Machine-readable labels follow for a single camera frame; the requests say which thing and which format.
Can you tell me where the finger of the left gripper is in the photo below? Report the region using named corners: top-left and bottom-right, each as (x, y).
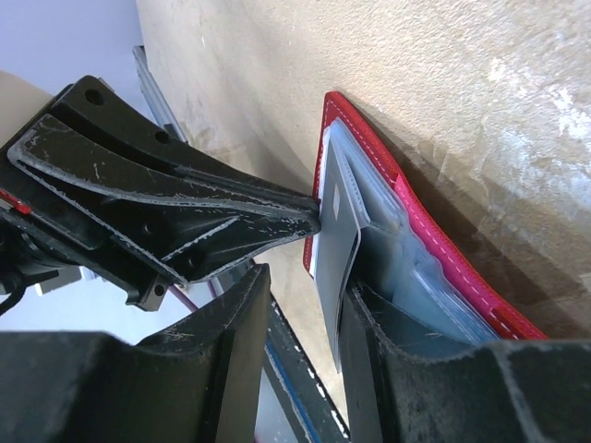
top-left (50, 76), bottom-right (319, 212)
top-left (1, 113), bottom-right (320, 282)

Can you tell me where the aluminium frame rail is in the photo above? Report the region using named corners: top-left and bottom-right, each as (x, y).
top-left (132, 45), bottom-right (188, 143)

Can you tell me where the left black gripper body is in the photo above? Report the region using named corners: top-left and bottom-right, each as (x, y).
top-left (1, 184), bottom-right (185, 312)

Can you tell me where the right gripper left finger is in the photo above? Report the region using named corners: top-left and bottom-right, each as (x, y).
top-left (1, 264), bottom-right (271, 442)

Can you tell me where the red leather card holder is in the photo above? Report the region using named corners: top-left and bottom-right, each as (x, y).
top-left (303, 91), bottom-right (543, 344)

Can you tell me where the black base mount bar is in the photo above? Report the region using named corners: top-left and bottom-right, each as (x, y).
top-left (263, 299), bottom-right (350, 442)

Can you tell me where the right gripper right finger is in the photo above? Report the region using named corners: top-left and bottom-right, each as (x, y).
top-left (340, 282), bottom-right (590, 442)

